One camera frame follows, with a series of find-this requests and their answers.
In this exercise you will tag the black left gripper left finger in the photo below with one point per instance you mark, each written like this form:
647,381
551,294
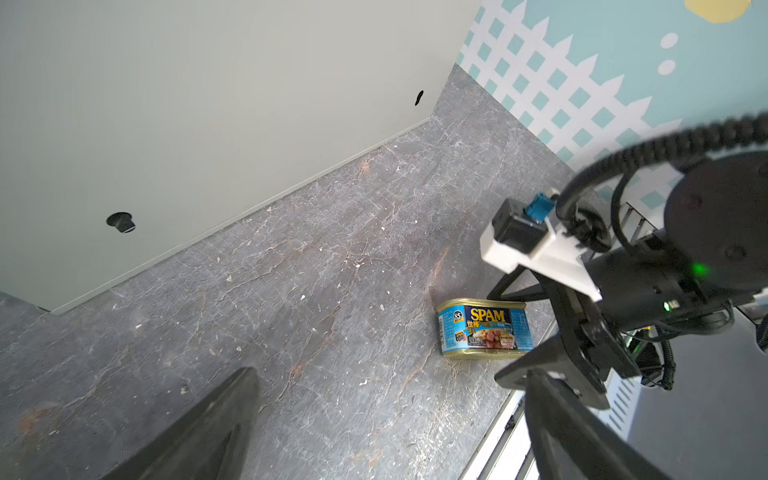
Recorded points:
210,441

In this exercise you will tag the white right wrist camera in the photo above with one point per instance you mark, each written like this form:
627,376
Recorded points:
521,236

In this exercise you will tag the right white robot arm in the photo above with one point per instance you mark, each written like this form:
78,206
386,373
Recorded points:
619,303

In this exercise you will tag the grey metal cabinet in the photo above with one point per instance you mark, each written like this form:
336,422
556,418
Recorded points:
190,115

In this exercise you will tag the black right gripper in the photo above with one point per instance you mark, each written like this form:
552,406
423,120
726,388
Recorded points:
581,354

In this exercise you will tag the gold rectangular sardine tin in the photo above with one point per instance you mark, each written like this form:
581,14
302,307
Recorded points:
484,329

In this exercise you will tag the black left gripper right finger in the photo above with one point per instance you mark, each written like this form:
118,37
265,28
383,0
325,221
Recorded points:
569,442

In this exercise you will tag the black cabinet lock knob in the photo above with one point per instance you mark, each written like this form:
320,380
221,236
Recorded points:
122,222

